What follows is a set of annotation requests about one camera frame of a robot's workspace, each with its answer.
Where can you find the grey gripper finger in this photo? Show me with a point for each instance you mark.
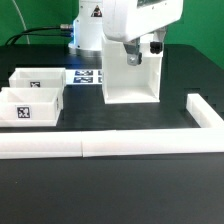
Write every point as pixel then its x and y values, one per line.
pixel 134 56
pixel 157 43

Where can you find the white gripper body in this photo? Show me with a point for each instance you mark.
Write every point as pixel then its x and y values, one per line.
pixel 125 20

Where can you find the white drawer cabinet box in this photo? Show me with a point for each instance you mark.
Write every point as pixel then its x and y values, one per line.
pixel 123 83

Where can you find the white front drawer tray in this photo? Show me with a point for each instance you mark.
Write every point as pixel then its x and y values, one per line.
pixel 29 107

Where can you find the white drawer tray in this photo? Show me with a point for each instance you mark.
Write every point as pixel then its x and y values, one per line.
pixel 38 78
pixel 29 107

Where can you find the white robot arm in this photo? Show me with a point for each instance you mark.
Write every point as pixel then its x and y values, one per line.
pixel 88 29

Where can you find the white rear drawer tray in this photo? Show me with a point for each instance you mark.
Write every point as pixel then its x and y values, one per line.
pixel 38 78

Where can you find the white fiducial marker sheet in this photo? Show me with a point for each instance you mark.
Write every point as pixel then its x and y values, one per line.
pixel 83 77

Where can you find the white L-shaped fence right piece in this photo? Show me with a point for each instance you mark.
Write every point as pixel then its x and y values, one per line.
pixel 207 138

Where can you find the white front fence left piece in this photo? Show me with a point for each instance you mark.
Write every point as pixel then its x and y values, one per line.
pixel 40 145

